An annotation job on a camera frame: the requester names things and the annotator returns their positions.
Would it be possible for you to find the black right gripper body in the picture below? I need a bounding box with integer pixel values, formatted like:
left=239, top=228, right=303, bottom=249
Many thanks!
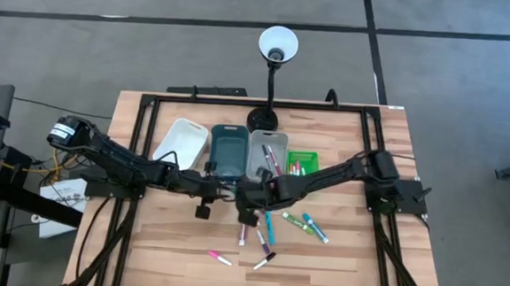
left=236, top=166, right=281, bottom=229

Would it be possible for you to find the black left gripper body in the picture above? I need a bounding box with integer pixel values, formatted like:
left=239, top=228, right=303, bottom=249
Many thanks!
left=195, top=159, right=231, bottom=222

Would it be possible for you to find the teal plastic bin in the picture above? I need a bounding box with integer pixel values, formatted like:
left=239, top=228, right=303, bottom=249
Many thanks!
left=206, top=122, right=251, bottom=182

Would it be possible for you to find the light blue highlighter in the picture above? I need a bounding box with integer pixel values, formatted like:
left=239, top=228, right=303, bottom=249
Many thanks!
left=262, top=210, right=278, bottom=246

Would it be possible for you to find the grey plastic bin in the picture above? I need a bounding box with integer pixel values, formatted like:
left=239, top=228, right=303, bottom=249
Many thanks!
left=245, top=128, right=290, bottom=184

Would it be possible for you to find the thin magenta marker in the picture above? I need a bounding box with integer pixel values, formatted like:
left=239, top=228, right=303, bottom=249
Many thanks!
left=265, top=144, right=285, bottom=176

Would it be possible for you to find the thin pink marker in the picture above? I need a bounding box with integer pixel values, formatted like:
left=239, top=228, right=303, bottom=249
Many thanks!
left=206, top=249, right=234, bottom=267

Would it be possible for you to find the thick teal whiteboard marker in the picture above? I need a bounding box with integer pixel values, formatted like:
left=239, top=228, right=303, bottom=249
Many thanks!
left=299, top=213, right=331, bottom=245

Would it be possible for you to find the white plastic bin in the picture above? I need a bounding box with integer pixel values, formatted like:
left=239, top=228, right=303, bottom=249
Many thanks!
left=151, top=116, right=211, bottom=173

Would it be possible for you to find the green plastic basket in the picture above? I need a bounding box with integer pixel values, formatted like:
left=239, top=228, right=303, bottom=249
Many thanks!
left=285, top=150, right=321, bottom=178

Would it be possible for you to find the black gooseneck desk lamp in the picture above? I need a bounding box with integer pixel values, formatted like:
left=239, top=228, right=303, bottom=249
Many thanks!
left=245, top=24, right=301, bottom=135

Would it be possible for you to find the black power strip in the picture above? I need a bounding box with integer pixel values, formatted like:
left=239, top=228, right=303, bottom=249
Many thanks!
left=166, top=82, right=249, bottom=98

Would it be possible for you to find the black arched clamp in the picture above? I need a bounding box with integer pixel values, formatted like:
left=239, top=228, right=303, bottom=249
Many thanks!
left=325, top=88, right=341, bottom=108

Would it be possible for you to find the white printed paper box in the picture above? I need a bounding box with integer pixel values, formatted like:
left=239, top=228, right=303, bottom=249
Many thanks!
left=35, top=176, right=89, bottom=242

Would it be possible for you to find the black stand leg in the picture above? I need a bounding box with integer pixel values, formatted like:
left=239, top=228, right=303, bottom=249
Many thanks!
left=0, top=144, right=87, bottom=229

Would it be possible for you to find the yellow cable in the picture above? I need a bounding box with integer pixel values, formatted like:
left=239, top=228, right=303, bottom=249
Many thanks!
left=0, top=143, right=81, bottom=182

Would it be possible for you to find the thin black floor cable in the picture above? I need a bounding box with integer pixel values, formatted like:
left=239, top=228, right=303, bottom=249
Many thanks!
left=12, top=97, right=114, bottom=120

